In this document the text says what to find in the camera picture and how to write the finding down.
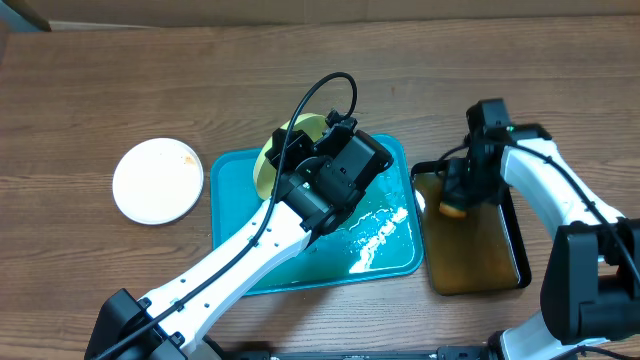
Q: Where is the green and yellow sponge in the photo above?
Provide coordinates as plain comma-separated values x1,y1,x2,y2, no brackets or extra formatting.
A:
439,201,467,219

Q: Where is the green rimmed white plate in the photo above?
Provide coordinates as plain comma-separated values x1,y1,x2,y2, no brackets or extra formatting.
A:
253,113,328,200

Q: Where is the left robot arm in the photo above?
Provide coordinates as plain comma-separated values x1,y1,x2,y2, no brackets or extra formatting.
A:
85,112,393,359

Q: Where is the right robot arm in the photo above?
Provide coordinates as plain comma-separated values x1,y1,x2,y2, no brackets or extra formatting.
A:
438,99,639,359

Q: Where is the black tray with brown water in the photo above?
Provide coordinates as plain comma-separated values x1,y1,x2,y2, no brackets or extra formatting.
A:
410,161,532,296

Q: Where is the teal plastic serving tray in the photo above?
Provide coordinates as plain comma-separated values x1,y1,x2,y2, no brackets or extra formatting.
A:
210,134,424,295

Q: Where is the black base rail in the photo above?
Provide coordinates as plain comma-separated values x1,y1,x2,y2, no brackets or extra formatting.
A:
204,336,500,360

